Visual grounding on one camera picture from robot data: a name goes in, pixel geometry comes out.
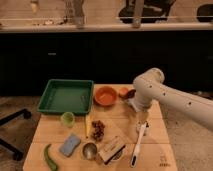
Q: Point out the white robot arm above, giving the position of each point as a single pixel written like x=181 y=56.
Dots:
x=149 y=86

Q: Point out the small orange fruit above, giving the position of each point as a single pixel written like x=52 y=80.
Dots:
x=123 y=91

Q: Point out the blue sponge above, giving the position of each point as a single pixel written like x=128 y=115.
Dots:
x=68 y=147

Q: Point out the green cup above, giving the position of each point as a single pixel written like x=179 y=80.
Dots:
x=67 y=119

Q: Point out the dark cabinet counter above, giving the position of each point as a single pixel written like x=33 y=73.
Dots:
x=29 y=60

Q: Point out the yellow corn cob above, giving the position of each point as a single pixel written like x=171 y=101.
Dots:
x=88 y=125

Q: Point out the green plastic tray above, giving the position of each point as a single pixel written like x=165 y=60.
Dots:
x=61 y=95

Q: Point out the brown grape bunch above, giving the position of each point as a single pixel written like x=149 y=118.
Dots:
x=98 y=130

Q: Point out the orange red bowl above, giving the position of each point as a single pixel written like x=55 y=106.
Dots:
x=105 y=96

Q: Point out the wooden block brush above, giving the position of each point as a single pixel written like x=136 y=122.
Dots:
x=110 y=149

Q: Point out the dark brown bowl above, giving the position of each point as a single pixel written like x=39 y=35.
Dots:
x=130 y=93

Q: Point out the green chili pepper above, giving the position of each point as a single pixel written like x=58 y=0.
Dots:
x=49 y=161

